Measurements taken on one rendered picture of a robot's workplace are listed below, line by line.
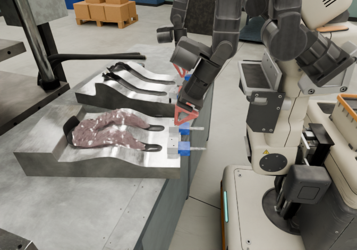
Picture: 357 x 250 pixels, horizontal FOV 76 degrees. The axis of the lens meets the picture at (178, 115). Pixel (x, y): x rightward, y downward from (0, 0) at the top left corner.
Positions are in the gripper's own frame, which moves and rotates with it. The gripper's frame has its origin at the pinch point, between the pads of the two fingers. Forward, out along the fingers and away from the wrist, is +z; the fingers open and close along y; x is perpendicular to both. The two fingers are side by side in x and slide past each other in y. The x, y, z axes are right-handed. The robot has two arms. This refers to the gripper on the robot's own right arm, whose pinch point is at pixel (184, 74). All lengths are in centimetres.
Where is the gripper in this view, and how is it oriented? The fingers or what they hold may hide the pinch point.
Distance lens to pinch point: 107.0
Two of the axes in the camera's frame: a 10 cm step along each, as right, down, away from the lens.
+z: 1.0, 9.1, 4.0
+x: 9.4, 0.4, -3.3
